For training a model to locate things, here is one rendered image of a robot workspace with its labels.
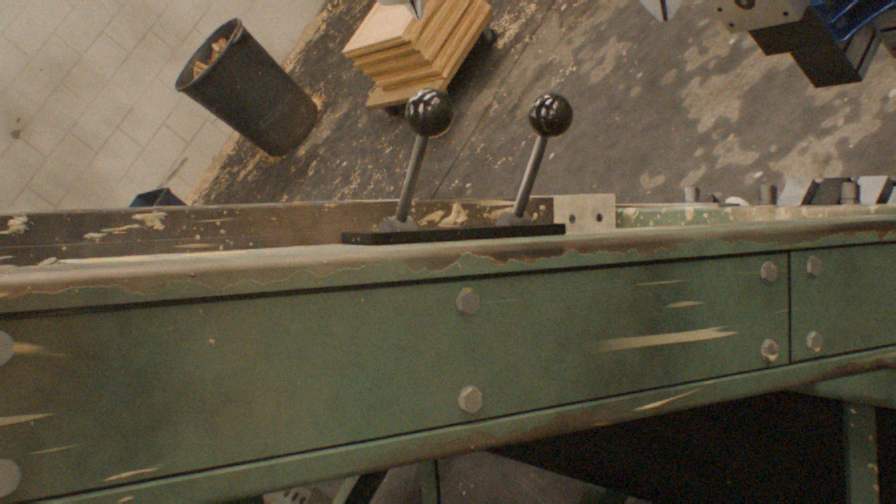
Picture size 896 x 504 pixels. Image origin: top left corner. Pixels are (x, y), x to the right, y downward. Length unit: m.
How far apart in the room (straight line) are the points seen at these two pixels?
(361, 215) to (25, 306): 0.94
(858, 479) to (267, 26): 6.21
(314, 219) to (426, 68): 3.27
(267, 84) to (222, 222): 4.39
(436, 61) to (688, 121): 1.50
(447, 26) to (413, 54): 0.19
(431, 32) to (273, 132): 1.48
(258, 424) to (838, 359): 0.44
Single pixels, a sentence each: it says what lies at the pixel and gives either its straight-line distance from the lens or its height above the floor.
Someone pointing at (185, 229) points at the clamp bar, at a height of 1.45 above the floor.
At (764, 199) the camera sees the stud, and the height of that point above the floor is 0.88.
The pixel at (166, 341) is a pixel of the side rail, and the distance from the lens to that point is 0.47.
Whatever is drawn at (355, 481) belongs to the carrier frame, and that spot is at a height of 0.18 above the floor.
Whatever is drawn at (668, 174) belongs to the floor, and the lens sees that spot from 3.25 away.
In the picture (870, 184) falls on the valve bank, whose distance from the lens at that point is 1.61.
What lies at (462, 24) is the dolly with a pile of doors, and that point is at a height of 0.19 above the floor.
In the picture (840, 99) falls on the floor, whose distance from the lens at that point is 3.07.
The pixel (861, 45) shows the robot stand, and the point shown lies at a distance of 1.85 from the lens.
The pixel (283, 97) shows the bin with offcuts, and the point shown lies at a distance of 5.69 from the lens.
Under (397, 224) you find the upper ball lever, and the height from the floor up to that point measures 1.45.
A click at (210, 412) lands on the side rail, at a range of 0.49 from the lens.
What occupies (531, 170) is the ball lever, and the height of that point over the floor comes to 1.39.
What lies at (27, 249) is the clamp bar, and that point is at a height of 1.58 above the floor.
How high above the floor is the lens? 1.81
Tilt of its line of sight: 28 degrees down
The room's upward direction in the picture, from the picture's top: 48 degrees counter-clockwise
